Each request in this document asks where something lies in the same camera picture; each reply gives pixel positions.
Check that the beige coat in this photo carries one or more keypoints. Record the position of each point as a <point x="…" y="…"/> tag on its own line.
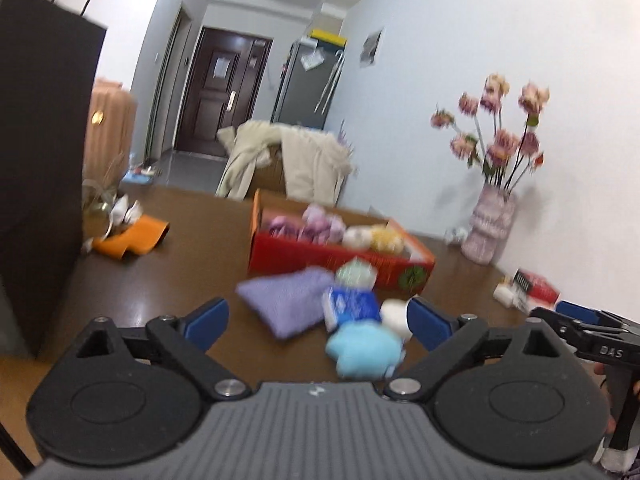
<point x="310" y="160"/>

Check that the grey fridge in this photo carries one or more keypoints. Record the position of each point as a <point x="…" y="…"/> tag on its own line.
<point x="305" y="90"/>

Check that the pink suitcase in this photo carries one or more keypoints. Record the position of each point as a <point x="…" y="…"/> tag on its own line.
<point x="107" y="130"/>

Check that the lavender towel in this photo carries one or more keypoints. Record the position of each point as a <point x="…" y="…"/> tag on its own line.
<point x="322" y="222"/>

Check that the white and yellow plush toy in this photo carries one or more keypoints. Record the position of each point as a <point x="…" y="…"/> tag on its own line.
<point x="375" y="237"/>

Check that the pale pink rack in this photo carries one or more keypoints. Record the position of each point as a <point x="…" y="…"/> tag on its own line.
<point x="346" y="140"/>

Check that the light blue plush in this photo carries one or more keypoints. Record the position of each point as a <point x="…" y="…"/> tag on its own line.
<point x="365" y="350"/>

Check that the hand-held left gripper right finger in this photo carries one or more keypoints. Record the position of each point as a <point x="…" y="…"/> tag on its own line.
<point x="430" y="325"/>

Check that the yellow box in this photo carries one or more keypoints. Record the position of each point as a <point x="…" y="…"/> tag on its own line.
<point x="327" y="37"/>

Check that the blue tissue packet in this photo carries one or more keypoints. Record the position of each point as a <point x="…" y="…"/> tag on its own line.
<point x="352" y="307"/>

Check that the white soft pad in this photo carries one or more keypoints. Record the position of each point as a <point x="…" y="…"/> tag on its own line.
<point x="395" y="317"/>

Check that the small white charger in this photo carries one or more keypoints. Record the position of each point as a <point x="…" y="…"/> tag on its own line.
<point x="125" y="210"/>

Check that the paper on door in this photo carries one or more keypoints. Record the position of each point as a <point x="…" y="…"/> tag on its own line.
<point x="221" y="66"/>

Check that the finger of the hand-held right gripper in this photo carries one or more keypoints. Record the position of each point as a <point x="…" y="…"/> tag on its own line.
<point x="577" y="311"/>
<point x="562" y="327"/>

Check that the black paper bag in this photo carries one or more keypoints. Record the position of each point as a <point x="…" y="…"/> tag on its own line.
<point x="40" y="170"/>

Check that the small blue stool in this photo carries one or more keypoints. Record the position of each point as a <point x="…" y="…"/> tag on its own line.
<point x="140" y="176"/>

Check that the pink textured vase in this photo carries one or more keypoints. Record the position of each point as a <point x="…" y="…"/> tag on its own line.
<point x="487" y="225"/>

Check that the red cardboard box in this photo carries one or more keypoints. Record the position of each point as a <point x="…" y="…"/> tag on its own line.
<point x="310" y="257"/>

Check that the brown chair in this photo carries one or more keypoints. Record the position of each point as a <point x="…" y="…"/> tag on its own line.
<point x="270" y="175"/>

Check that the purple knit cloth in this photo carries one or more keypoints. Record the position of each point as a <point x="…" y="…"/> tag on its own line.
<point x="290" y="300"/>

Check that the dark brown door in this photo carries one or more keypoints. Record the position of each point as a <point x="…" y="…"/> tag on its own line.
<point x="220" y="95"/>

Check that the wall picture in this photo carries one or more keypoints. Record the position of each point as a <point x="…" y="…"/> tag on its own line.
<point x="372" y="47"/>

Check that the white power adapter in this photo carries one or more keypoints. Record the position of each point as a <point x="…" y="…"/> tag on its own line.
<point x="504" y="294"/>

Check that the green mesh sponge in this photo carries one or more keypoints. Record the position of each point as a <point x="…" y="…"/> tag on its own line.
<point x="356" y="274"/>

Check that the clear glass vase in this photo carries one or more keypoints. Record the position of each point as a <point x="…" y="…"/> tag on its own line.
<point x="100" y="200"/>

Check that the red and black box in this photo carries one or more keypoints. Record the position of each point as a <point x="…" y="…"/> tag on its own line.
<point x="537" y="285"/>

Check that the dried pink roses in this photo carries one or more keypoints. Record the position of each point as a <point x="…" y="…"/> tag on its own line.
<point x="500" y="140"/>

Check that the white umbrella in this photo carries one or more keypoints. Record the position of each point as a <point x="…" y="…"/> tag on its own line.
<point x="330" y="82"/>

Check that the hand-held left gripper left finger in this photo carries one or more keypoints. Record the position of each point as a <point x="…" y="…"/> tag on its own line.
<point x="207" y="322"/>

